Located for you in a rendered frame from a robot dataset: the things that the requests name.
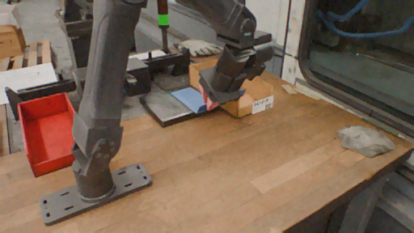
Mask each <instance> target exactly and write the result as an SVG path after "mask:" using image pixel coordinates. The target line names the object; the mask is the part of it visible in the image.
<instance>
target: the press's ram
mask: <svg viewBox="0 0 414 233"><path fill-rule="evenodd" d="M72 1H73V2H75V3H77V4H78V5H79V6H80V7H82V8H83V9H79V12H80V14H74V15H64V16H59V18H58V20H59V23H60V26H61V30H62V31H63V32H64V33H65V34H66V36H67V38H69V37H71V38H72V39H74V40H76V39H78V37H79V36H86V35H92V32H93V23H94V16H93V5H94V0H72Z"/></svg>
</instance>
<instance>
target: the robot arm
mask: <svg viewBox="0 0 414 233"><path fill-rule="evenodd" d="M184 1H185V2H187V3H189V4H190V5H191V6H192V7H193V8H194V9H196V10H197V11H198V12H199V13H200V14H201V15H203V16H204V19H205V20H206V21H208V22H209V23H208V25H209V26H210V27H211V28H212V29H213V30H214V31H215V32H216V40H219V41H221V42H224V43H226V44H225V47H224V48H223V50H222V52H221V54H220V56H219V58H218V61H217V63H216V66H213V67H210V68H204V69H201V70H199V73H198V75H200V78H199V80H198V83H199V84H200V85H199V87H200V89H201V94H202V97H203V104H206V103H207V109H208V111H210V110H212V109H213V108H215V107H216V106H218V105H220V106H221V105H226V103H227V102H230V101H232V100H233V101H236V100H239V99H240V98H241V94H240V91H239V90H240V87H241V86H242V84H243V83H244V81H245V80H246V79H247V80H249V81H252V80H253V79H254V78H255V77H256V76H261V75H262V72H263V71H264V70H265V68H266V67H267V66H266V65H265V62H268V61H270V60H272V58H273V56H274V45H273V43H272V33H268V32H264V31H261V30H256V27H257V21H256V17H255V16H254V15H253V14H252V12H251V11H250V10H248V9H247V8H246V7H245V6H244V5H243V4H240V3H239V2H238V0H184ZM147 3H148V0H94V5H93V16H94V23H93V32H92V38H91V49H90V54H89V60H88V67H87V76H86V82H85V87H84V91H83V94H82V100H81V103H80V106H79V112H75V113H74V120H73V126H72V136H73V139H74V141H73V144H72V147H71V152H72V154H73V156H74V158H75V161H73V165H72V169H73V172H74V178H75V181H76V184H75V185H72V186H70V187H69V188H66V189H61V190H59V191H56V192H55V193H50V194H47V195H46V196H43V197H41V198H40V199H39V205H40V212H41V215H42V219H43V222H44V224H45V226H47V227H50V226H53V225H55V224H57V223H59V222H64V221H65V220H67V219H69V218H73V217H75V216H77V215H79V214H83V213H86V212H87V211H89V210H93V209H95V208H98V207H99V206H102V205H106V204H108V203H110V202H111V201H116V200H118V199H120V198H122V197H125V196H128V195H130V194H133V193H135V192H137V191H139V190H143V189H146V188H148V187H150V186H151V185H152V184H153V181H152V178H151V177H150V175H149V174H148V172H147V171H146V170H145V168H144V167H143V165H142V164H141V163H133V164H131V165H128V166H126V167H123V168H121V169H117V170H115V171H113V172H111V169H110V166H109V164H110V162H111V160H112V158H113V157H114V156H115V155H117V154H118V152H119V149H120V145H121V142H122V137H123V133H124V128H125V127H123V126H122V125H121V124H120V121H121V114H122V111H121V102H122V95H123V90H124V85H125V74H126V70H127V65H128V61H129V53H130V49H131V45H132V42H133V36H134V32H135V27H136V25H137V24H138V21H139V19H140V15H141V11H142V8H145V9H146V7H147ZM207 96H208V98H207Z"/></svg>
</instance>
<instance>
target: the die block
mask: <svg viewBox="0 0 414 233"><path fill-rule="evenodd" d="M130 75H132V76H133V77H134V78H135V79H136V80H137V83H135V85H132V84H128V83H127V82H126V81H125V85H124V89H125V91H127V92H128V94H129V95H130V96H131V97H133V96H136V95H141V94H145V93H147V92H151V90H150V77H149V70H142V71H138V72H135V73H131V74H130ZM74 80H75V82H76V85H77V90H78V96H79V98H80V99H81V100H82V94H83V91H84V87H85V84H83V85H80V84H79V82H78V80H77V79H76V77H75V76H74Z"/></svg>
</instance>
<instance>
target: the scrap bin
mask: <svg viewBox="0 0 414 233"><path fill-rule="evenodd" d="M18 108H19V115H20V124H21V129H22V133H23V141H24V145H25V154H26V156H27V160H28V161H29V163H30V165H31V169H32V173H33V174H34V177H35V178H36V177H39V176H42V175H47V174H49V173H51V172H55V171H57V170H61V169H63V168H66V167H69V166H72V165H73V161H75V158H74V156H73V154H72V152H71V147H72V144H73V141H74V139H73V136H72V126H73V120H74V113H75V110H74V107H72V103H71V102H70V100H69V98H68V96H67V94H66V92H65V93H61V94H56V95H50V96H46V97H43V98H39V99H37V100H31V101H24V102H21V103H18Z"/></svg>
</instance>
